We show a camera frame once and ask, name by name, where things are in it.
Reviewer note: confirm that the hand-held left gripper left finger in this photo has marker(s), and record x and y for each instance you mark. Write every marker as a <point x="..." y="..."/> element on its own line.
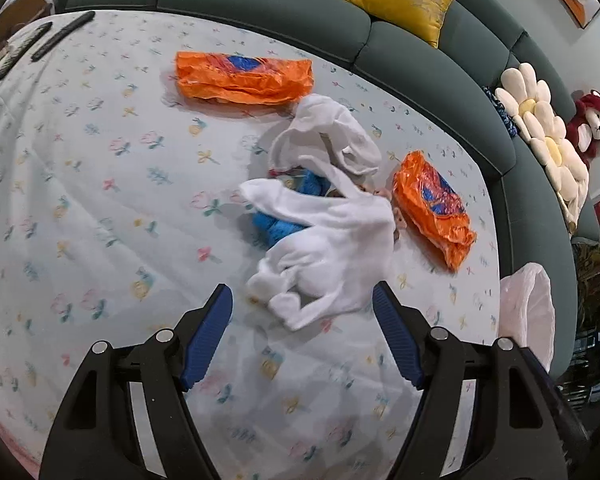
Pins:
<point x="205" y="335"/>

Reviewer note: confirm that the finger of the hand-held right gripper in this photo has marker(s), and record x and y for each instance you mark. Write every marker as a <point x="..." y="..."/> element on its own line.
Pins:
<point x="562" y="405"/>

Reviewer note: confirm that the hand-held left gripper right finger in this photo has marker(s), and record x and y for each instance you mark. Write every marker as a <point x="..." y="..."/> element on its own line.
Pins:
<point x="397" y="335"/>

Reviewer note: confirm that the white plastic bin liner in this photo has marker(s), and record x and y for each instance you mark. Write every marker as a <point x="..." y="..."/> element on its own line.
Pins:
<point x="527" y="310"/>

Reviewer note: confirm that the white cloth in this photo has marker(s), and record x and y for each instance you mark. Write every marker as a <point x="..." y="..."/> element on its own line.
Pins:
<point x="330" y="130"/>
<point x="330" y="250"/>

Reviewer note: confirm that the orange wrapper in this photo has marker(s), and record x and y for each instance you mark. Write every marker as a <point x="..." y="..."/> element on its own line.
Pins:
<point x="435" y="205"/>
<point x="240" y="77"/>

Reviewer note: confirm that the small pink doll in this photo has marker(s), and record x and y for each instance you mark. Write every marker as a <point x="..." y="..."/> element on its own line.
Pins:
<point x="395" y="215"/>

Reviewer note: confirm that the blue yarn bundle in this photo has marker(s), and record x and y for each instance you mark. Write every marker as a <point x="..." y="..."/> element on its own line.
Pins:
<point x="280" y="225"/>

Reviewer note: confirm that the floral tablecloth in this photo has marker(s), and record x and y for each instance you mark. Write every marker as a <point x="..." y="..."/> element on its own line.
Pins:
<point x="105" y="210"/>

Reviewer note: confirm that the white daisy flower cushion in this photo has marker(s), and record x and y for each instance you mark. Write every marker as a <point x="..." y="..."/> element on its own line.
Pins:
<point x="527" y="102"/>
<point x="560" y="170"/>

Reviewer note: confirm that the teal fabric sofa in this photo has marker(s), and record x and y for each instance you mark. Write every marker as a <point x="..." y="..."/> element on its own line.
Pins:
<point x="420" y="70"/>

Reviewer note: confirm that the red and white plush bear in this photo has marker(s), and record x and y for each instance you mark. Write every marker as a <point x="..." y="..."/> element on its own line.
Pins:
<point x="592" y="125"/>

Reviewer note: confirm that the black remote control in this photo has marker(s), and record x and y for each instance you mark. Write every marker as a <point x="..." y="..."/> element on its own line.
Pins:
<point x="22" y="52"/>
<point x="62" y="35"/>

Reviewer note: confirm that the round wooden stool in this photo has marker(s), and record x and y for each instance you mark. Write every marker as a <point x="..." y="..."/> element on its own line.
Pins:
<point x="20" y="10"/>

